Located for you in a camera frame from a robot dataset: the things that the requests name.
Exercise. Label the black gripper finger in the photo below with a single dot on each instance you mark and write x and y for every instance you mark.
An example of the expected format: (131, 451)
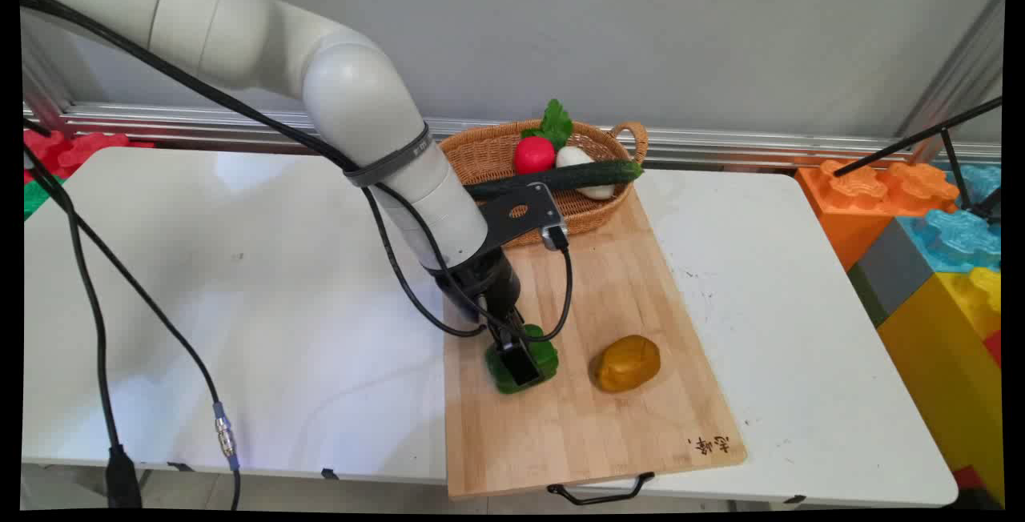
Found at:
(528, 327)
(520, 366)

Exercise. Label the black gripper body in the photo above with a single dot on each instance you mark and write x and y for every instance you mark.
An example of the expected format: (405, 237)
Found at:
(488, 282)

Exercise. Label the green toy bell pepper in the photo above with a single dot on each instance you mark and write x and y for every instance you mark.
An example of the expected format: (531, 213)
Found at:
(546, 358)

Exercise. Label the dark green toy cucumber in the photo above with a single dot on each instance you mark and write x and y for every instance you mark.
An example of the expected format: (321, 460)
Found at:
(576, 176)

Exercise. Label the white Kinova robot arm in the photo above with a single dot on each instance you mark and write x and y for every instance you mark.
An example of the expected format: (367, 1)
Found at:
(352, 90)

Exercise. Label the brown toy potato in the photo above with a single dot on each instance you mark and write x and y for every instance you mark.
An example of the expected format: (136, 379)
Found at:
(626, 363)

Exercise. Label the wooden cutting board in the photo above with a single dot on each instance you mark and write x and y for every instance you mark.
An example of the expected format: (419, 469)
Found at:
(608, 442)

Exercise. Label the woven wicker basket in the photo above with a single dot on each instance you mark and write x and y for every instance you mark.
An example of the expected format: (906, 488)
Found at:
(480, 158)

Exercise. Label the red radish with green leaves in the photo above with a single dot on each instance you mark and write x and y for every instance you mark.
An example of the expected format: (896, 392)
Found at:
(534, 155)

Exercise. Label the orange foam block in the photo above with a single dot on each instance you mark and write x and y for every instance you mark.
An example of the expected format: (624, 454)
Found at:
(841, 218)

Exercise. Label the grey foam block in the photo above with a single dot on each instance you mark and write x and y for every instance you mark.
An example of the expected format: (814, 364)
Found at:
(893, 274)

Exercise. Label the black tripod stand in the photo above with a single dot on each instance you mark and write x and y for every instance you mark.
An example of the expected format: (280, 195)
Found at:
(913, 138)

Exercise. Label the blue foam block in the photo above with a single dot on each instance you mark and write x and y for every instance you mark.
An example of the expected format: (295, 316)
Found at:
(961, 238)

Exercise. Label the green foam piece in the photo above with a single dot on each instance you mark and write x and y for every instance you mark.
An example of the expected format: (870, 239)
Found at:
(40, 198)

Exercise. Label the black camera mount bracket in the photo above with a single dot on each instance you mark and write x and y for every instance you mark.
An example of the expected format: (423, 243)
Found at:
(500, 226)

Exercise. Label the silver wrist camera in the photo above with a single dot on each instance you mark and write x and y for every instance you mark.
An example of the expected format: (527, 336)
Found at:
(554, 235)

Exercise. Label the aluminium frame rail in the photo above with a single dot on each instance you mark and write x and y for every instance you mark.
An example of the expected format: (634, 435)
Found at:
(721, 146)

